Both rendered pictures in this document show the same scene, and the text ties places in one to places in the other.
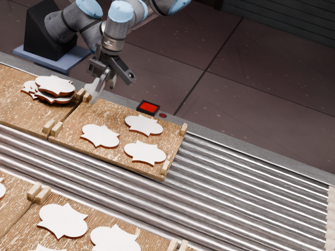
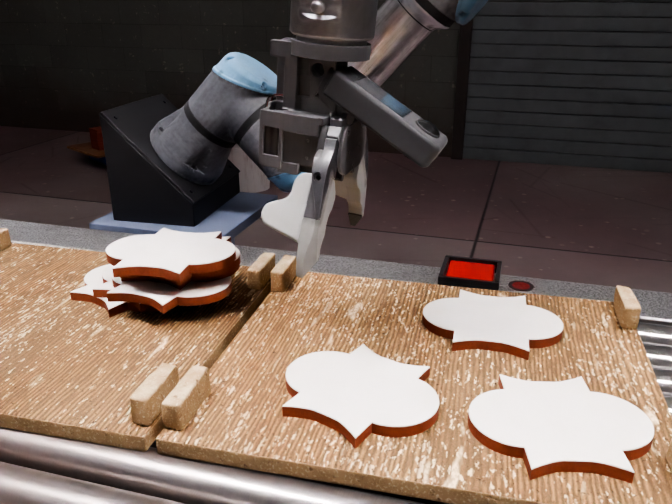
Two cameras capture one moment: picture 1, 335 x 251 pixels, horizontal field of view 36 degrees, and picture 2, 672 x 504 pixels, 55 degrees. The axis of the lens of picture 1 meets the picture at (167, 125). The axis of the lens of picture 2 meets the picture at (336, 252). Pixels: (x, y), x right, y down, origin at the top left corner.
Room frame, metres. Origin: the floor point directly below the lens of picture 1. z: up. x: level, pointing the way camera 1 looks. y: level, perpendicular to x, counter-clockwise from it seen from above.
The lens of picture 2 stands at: (0.97, 0.18, 1.27)
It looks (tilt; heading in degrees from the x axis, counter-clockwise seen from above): 22 degrees down; 7
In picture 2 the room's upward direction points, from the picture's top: straight up
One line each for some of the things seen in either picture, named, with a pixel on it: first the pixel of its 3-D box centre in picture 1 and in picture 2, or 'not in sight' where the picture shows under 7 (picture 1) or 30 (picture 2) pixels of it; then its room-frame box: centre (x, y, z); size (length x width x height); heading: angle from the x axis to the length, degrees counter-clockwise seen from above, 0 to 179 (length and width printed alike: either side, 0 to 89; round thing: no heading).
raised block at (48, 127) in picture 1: (49, 126); (155, 392); (1.42, 0.39, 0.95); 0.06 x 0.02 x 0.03; 173
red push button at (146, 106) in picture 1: (148, 108); (470, 275); (1.77, 0.09, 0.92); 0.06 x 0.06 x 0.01; 80
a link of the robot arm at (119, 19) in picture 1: (119, 20); not in sight; (1.57, 0.24, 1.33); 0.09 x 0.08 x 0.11; 164
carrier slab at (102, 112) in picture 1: (122, 134); (432, 365); (1.53, 0.15, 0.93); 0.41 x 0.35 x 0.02; 83
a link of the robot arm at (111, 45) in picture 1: (112, 41); (331, 16); (1.57, 0.25, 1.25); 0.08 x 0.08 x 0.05
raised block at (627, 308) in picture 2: (183, 129); (626, 306); (1.64, -0.06, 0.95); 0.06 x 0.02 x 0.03; 173
